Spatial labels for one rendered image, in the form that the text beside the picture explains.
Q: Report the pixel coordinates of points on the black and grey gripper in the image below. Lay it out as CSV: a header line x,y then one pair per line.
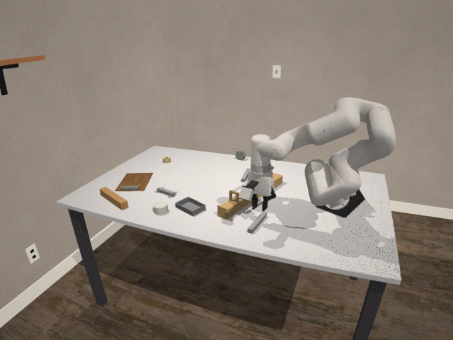
x,y
265,181

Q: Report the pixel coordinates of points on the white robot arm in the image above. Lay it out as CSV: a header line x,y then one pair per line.
x,y
332,183

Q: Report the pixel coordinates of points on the brown wooden clipboard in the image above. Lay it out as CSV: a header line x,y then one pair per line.
x,y
134,182

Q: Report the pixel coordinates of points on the wooden batten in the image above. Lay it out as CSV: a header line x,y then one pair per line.
x,y
114,198

